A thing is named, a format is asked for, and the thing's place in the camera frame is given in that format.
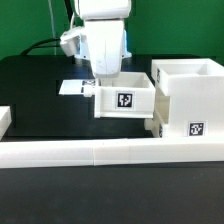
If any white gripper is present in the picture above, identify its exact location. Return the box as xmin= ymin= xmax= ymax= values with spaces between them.
xmin=85 ymin=20 xmax=124 ymax=78

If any white drawer box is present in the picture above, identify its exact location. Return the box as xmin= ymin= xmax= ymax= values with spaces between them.
xmin=81 ymin=71 xmax=156 ymax=120

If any white drawer cabinet frame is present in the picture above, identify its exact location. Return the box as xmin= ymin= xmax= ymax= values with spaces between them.
xmin=144 ymin=59 xmax=224 ymax=138

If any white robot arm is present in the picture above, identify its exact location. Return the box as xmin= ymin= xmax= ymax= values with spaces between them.
xmin=75 ymin=0 xmax=132 ymax=78

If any white marker tag sheet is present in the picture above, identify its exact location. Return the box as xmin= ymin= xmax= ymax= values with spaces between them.
xmin=59 ymin=79 xmax=95 ymax=97

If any white left barrier block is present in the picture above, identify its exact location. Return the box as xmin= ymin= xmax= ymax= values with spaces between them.
xmin=0 ymin=106 xmax=12 ymax=140

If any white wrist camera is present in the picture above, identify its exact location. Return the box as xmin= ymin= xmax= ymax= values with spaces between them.
xmin=60 ymin=26 xmax=86 ymax=57

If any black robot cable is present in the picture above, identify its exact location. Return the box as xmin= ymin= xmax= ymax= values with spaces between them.
xmin=19 ymin=0 xmax=79 ymax=56

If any white front barrier rail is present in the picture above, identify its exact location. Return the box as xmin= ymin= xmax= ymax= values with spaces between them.
xmin=0 ymin=137 xmax=224 ymax=169

